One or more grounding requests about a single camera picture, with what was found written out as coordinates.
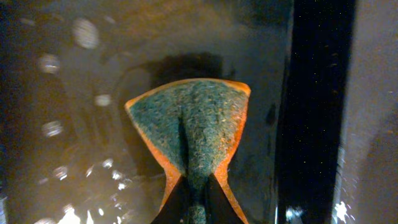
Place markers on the black water tray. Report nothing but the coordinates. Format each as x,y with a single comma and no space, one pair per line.
69,153

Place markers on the orange green scrub sponge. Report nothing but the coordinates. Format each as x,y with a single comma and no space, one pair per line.
193,128

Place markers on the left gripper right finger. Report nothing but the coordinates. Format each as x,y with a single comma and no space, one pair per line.
217,206

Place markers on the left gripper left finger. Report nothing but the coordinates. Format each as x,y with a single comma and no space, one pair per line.
175,210

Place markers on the brown serving tray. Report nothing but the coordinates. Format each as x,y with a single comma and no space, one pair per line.
366,178

